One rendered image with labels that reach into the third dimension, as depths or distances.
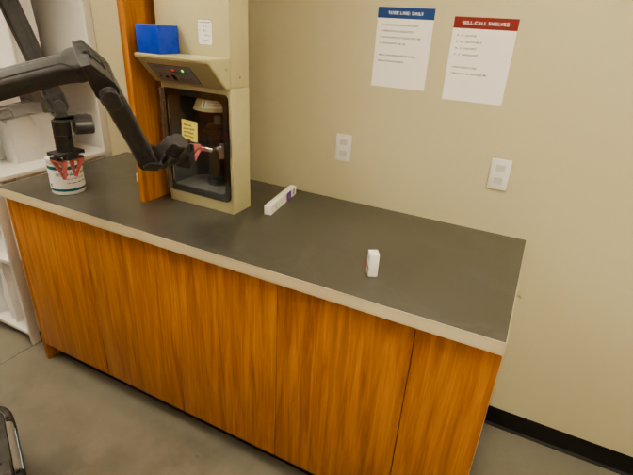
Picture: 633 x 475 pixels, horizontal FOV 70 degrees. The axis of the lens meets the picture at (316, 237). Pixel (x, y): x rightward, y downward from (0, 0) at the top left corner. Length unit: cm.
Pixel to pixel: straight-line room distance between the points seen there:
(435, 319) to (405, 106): 90
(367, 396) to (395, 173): 89
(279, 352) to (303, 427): 31
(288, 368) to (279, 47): 129
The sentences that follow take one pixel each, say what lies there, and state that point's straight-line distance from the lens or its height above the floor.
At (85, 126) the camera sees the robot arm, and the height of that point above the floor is 127.
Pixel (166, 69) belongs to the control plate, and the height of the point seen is 146.
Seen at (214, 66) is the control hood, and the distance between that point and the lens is 161.
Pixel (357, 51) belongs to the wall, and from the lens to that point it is 191.
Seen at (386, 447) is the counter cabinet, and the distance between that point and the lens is 166.
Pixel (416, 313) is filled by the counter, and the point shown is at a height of 94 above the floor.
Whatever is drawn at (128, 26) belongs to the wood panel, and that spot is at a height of 159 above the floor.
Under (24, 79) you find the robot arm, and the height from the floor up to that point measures 149.
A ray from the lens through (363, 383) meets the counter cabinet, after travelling 151.
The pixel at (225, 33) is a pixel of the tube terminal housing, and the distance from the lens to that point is 168.
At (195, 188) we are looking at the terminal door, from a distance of 188.
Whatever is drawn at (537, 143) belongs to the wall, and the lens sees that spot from 181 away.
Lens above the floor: 164
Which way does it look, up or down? 25 degrees down
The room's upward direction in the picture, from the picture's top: 3 degrees clockwise
